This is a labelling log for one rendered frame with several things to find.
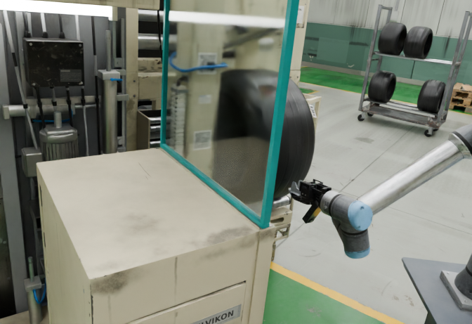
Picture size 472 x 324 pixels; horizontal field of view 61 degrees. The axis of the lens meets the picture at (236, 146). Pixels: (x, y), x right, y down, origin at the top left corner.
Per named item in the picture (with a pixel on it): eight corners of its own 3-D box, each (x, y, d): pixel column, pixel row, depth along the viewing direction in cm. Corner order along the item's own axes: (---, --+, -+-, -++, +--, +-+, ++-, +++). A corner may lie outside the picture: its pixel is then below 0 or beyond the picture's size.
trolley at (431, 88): (434, 140, 632) (469, 11, 568) (353, 120, 704) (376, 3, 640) (442, 132, 681) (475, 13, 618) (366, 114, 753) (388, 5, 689)
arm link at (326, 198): (345, 214, 147) (326, 221, 141) (334, 210, 151) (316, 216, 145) (347, 191, 145) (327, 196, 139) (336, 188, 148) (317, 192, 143)
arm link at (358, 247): (364, 239, 151) (360, 211, 146) (375, 258, 140) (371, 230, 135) (339, 244, 151) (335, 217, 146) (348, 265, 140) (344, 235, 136)
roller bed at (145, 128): (147, 178, 191) (148, 119, 181) (136, 167, 203) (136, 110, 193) (185, 173, 202) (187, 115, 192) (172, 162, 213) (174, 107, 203)
